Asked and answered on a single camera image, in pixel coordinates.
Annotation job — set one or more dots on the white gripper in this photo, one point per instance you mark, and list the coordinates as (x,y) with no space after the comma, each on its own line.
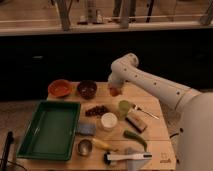
(115,83)

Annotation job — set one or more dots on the red apple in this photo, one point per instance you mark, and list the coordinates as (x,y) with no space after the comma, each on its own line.
(114,92)

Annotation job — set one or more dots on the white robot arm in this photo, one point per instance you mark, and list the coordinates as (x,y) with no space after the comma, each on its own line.
(195,143)

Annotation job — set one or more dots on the green plastic cup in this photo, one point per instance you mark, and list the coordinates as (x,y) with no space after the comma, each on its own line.
(124,107)

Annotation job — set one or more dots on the white paper cup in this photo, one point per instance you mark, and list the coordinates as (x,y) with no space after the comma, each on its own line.
(108,121)

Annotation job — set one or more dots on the small metal cup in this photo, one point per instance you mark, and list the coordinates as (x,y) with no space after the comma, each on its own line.
(84,147)

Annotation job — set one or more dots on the dark brown bowl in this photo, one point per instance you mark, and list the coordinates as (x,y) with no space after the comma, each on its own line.
(87,89)

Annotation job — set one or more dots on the bunch of dark grapes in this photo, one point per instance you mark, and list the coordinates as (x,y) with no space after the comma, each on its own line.
(97,111)

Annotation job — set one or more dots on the brown wooden block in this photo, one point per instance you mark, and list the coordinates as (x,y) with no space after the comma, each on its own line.
(136,122)

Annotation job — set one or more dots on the green chili pepper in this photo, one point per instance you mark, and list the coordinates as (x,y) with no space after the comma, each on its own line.
(131,135)

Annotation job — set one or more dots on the blue sponge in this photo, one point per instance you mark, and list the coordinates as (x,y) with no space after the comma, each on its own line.
(86,129)

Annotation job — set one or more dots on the orange bowl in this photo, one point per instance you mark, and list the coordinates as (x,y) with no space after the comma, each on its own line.
(60,88)

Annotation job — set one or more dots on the yellow corn cob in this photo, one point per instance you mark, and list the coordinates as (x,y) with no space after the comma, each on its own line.
(100,144)

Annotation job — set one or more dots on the green plastic tray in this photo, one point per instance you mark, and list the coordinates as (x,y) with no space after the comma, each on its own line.
(50,134)

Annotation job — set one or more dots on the grey cloth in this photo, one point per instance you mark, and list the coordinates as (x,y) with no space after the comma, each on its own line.
(136,165)

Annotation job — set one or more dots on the black stand on left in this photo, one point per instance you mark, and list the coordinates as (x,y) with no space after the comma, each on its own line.
(9,140)

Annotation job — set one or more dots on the white handled brush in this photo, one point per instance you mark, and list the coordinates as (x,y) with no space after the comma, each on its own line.
(108,158)

